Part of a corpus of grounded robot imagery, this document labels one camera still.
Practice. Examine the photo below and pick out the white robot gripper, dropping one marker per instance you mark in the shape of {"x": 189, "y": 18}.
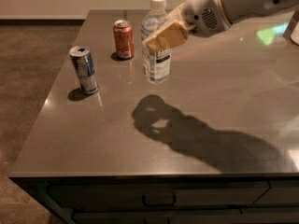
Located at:
{"x": 204, "y": 10}

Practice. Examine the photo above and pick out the clear blue-labelled plastic bottle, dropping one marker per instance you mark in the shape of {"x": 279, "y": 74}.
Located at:
{"x": 156, "y": 61}

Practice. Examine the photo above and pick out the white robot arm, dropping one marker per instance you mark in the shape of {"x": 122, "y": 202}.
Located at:
{"x": 238, "y": 10}

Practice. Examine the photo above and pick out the red coke can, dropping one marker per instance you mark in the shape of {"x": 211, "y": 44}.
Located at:
{"x": 124, "y": 39}

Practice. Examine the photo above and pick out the blue silver energy drink can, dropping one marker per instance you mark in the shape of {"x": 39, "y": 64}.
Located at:
{"x": 82, "y": 61}

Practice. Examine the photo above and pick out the dark cabinet drawer front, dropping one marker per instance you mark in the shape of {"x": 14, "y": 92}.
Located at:
{"x": 112, "y": 197}

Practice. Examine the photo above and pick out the lower dark drawer front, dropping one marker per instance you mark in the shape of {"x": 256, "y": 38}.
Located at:
{"x": 276, "y": 215}

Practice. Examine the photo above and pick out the black drawer handle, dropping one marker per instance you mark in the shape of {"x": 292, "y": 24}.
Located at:
{"x": 159, "y": 199}

